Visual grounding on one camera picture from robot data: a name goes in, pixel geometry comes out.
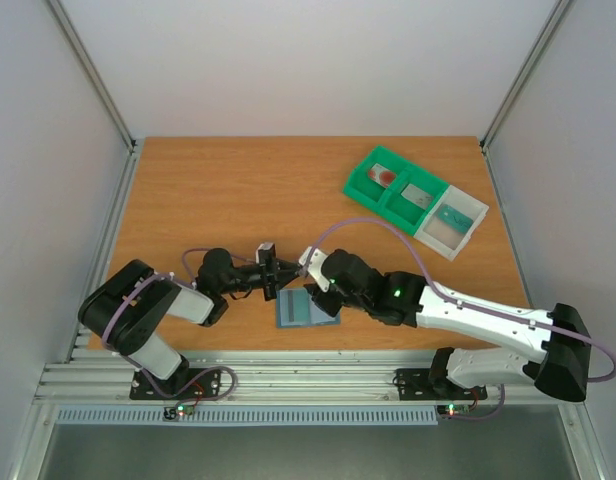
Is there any left aluminium corner post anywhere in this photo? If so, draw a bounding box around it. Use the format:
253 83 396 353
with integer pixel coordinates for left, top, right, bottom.
44 0 136 152

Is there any small circuit board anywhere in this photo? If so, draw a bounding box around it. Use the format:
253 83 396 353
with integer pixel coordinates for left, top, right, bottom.
437 403 476 417
162 404 196 421

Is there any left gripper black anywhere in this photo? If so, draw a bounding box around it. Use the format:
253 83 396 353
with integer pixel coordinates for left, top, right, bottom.
220 249 293 302

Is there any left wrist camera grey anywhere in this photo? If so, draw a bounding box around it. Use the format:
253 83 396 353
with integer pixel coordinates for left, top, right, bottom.
255 242 276 263

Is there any green plastic bin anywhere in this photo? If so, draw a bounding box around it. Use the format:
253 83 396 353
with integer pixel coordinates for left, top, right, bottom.
379 166 449 237
342 146 411 210

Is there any teal card black stripe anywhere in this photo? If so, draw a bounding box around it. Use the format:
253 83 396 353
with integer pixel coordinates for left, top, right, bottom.
286 289 310 326

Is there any aluminium rail base frame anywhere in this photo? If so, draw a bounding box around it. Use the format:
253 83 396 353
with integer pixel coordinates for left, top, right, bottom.
7 139 609 480

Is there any green plastic bin middle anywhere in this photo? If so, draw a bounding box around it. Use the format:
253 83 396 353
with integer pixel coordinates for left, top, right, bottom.
379 166 449 237

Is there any green plastic bin far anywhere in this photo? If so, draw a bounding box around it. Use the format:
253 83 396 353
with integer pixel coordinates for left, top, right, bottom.
342 146 411 210

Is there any left small circuit board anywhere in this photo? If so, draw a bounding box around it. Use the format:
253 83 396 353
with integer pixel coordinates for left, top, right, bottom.
162 404 196 421

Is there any aluminium corner post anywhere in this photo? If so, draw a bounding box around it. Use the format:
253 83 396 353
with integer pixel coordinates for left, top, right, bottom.
480 0 575 152
44 0 136 152

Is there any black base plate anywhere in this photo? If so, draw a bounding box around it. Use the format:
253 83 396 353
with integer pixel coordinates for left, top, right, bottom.
129 368 223 401
392 368 488 401

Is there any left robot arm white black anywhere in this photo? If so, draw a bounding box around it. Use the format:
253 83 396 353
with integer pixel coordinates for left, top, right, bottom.
78 243 302 398

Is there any white plastic bin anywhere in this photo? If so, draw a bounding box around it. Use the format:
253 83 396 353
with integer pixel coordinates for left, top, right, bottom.
414 186 489 261

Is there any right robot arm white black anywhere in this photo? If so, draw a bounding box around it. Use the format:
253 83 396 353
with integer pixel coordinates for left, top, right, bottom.
299 248 591 403

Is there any right small circuit board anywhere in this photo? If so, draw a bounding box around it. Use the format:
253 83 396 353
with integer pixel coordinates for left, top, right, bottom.
437 403 476 417

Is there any grey card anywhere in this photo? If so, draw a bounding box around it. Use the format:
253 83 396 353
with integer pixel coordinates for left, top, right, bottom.
401 184 434 210

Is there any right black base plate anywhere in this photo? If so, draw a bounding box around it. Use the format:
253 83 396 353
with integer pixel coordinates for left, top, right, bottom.
392 368 488 401

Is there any red circle card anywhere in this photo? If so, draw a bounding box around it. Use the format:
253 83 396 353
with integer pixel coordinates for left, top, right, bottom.
367 163 397 188

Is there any teal card holder wallet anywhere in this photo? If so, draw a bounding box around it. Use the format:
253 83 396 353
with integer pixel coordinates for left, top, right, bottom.
275 288 341 329

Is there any right aluminium corner post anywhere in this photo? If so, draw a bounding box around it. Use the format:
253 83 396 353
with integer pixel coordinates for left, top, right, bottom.
480 0 575 152

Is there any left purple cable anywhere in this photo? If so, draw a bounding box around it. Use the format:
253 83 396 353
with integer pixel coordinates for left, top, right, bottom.
100 247 259 402

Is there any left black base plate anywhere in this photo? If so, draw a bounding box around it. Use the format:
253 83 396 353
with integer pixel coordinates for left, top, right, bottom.
129 368 223 401

